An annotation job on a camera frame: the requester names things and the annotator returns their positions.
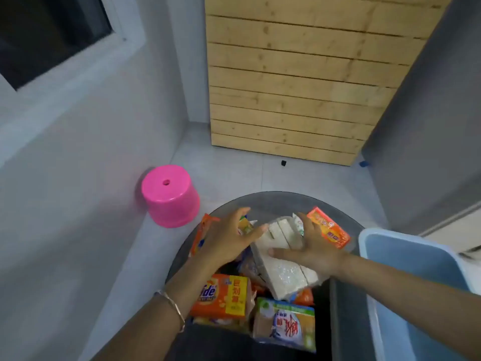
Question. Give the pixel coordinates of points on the window with white frame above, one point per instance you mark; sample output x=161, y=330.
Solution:
x=56, y=37

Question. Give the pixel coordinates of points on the small blue floor object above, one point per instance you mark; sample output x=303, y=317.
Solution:
x=363, y=163

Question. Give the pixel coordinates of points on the light blue plastic bin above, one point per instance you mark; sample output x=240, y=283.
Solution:
x=421, y=296

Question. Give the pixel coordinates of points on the person's left hand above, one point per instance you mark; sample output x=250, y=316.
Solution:
x=221, y=244

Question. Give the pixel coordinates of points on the orange soap packet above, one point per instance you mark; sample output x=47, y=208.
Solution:
x=199, y=234
x=332, y=229

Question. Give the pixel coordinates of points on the small orange packet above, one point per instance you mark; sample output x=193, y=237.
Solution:
x=303, y=296

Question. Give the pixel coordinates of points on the person's right hand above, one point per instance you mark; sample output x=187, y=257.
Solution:
x=319, y=255

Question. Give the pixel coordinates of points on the white soap bundle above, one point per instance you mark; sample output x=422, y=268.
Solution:
x=280, y=274

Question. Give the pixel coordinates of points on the person's left thumb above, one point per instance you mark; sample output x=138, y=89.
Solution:
x=255, y=233

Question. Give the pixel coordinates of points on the wooden slat panel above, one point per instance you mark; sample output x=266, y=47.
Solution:
x=300, y=78

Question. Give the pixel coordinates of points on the small yellow packet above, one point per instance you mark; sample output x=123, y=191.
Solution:
x=245, y=224

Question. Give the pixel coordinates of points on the green white soap pack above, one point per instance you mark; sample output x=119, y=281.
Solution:
x=285, y=325

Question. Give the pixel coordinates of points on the person's left forearm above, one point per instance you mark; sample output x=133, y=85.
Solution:
x=158, y=327

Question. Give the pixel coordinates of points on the orange yellow detergent soap pack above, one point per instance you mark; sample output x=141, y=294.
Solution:
x=221, y=295

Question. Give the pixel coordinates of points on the person's right thumb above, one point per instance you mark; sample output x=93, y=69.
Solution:
x=283, y=253

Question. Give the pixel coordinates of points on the person's right forearm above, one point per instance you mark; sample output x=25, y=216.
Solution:
x=413, y=300

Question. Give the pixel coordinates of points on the white cabinet panel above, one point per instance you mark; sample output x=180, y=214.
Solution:
x=456, y=231

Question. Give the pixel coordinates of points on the pink plastic stool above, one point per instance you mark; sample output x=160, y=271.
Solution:
x=171, y=197

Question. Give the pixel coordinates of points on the clear plastic packet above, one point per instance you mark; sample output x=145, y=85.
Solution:
x=250, y=268

